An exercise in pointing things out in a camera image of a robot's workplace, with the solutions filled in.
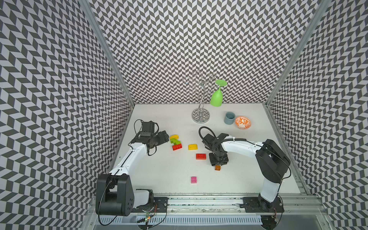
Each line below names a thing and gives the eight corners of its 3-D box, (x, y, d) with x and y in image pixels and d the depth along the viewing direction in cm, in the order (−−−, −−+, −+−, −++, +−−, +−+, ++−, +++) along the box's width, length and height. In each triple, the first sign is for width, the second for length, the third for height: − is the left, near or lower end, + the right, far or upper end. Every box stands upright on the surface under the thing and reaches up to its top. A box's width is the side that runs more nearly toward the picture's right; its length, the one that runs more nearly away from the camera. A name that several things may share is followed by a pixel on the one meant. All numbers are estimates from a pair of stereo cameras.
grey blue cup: (225, 125, 108) (226, 119, 103) (223, 117, 113) (225, 111, 108) (234, 125, 108) (236, 119, 103) (232, 117, 113) (234, 111, 108)
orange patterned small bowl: (236, 129, 104) (237, 125, 100) (233, 119, 109) (235, 116, 106) (250, 129, 104) (252, 125, 100) (247, 119, 109) (249, 116, 106)
